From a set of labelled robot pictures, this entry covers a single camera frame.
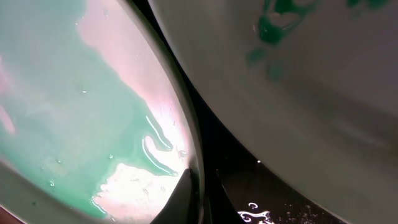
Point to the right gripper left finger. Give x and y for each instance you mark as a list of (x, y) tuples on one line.
[(181, 207)]

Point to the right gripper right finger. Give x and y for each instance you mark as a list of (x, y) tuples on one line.
[(219, 207)]

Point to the white plate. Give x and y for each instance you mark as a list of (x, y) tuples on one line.
[(96, 122)]

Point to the round black tray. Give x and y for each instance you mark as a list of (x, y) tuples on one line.
[(230, 174)]

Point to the mint plate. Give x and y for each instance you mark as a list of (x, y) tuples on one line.
[(308, 87)]

